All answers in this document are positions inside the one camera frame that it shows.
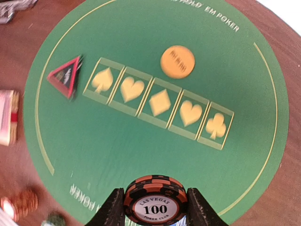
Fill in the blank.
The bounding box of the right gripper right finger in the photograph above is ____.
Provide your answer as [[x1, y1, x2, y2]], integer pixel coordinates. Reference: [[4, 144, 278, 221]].
[[187, 188, 228, 226]]

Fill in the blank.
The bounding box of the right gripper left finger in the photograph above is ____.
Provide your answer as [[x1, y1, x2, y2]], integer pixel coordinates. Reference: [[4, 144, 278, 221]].
[[85, 188, 125, 226]]

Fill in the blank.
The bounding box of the orange black 100 chip stack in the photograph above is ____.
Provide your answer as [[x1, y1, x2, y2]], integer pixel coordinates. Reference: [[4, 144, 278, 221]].
[[123, 175, 188, 226]]

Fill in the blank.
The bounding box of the green 20 chip stack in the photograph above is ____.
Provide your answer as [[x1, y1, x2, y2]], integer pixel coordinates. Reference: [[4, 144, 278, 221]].
[[41, 212, 66, 226]]

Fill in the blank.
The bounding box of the red 5 chip stack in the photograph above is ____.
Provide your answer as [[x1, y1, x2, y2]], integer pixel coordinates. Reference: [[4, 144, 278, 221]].
[[0, 189, 39, 222]]

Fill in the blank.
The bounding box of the red black triangular dealer button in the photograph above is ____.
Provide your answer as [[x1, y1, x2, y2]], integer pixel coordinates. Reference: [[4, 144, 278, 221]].
[[47, 55, 83, 100]]

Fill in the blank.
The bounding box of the orange big blind button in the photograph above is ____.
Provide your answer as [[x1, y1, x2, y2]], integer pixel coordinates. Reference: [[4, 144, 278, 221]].
[[160, 45, 196, 79]]

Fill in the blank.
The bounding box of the round green poker mat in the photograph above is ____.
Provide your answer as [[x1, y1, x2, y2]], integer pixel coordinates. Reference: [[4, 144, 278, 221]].
[[23, 0, 289, 224]]

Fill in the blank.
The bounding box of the card deck box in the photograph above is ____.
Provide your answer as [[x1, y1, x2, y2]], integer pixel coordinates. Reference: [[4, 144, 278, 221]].
[[0, 89, 20, 146]]

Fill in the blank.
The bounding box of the aluminium poker case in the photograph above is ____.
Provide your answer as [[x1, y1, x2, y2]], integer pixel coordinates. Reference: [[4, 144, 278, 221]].
[[0, 0, 38, 24]]

